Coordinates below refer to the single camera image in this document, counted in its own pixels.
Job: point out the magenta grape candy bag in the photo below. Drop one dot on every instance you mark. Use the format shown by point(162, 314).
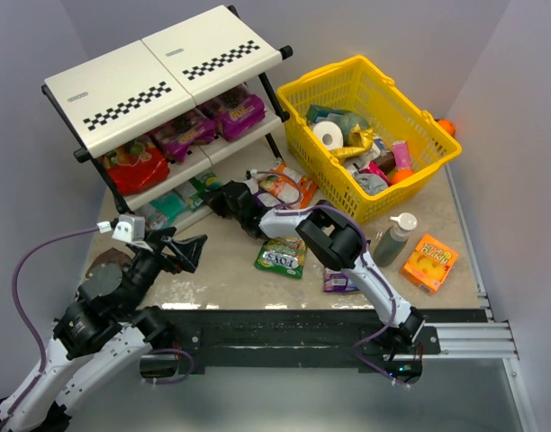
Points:
point(234, 112)

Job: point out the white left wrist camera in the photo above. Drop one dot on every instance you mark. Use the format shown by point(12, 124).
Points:
point(128, 229)

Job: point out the green lime candy bag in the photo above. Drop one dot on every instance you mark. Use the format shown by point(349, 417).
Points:
point(191, 191)

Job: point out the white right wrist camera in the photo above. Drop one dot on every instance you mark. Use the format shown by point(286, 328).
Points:
point(252, 180)

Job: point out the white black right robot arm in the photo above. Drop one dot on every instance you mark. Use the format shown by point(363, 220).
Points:
point(334, 238)

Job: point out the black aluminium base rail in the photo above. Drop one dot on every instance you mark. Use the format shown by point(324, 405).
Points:
point(321, 339)

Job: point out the purple candy bag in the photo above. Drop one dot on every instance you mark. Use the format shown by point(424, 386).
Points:
point(267, 199)
point(336, 282)

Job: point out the white toilet paper roll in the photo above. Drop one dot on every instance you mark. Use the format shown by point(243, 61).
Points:
point(329, 134)

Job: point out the orange sponge box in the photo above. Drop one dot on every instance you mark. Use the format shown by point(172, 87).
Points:
point(429, 264)

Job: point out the orange candy bag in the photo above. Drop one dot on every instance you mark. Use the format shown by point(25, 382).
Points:
point(288, 186)

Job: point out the orange fruit in basket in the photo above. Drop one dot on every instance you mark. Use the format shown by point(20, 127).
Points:
point(400, 175)

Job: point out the green brown round tin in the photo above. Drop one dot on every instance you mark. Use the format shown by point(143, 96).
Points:
point(110, 256)

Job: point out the gold foil bag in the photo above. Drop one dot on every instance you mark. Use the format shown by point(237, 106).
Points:
point(359, 142)

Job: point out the pink box in basket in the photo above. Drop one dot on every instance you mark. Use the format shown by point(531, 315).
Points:
point(402, 155)

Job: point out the teal candy bag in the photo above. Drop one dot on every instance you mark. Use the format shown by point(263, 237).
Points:
point(163, 211)

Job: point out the yellow plastic shopping basket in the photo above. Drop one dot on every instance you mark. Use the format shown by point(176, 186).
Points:
point(358, 86)

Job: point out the orange ball behind basket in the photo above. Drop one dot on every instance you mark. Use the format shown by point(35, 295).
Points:
point(448, 126)

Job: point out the clear pump soap bottle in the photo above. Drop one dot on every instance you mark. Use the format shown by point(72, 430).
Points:
point(394, 239)

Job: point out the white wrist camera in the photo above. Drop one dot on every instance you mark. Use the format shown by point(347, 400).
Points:
point(128, 229)
point(252, 180)

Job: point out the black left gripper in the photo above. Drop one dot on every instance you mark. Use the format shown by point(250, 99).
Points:
point(168, 251)

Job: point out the green fruit candy bag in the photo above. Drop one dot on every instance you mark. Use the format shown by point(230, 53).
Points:
point(282, 256)

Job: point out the red fruit candy bag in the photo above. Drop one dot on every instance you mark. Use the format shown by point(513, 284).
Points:
point(136, 166)

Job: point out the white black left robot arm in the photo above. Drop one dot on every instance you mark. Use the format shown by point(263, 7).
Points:
point(103, 330)

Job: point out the cream black tiered shelf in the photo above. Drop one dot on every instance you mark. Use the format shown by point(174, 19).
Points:
point(110, 100)

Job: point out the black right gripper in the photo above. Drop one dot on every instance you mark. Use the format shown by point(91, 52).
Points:
point(232, 198)

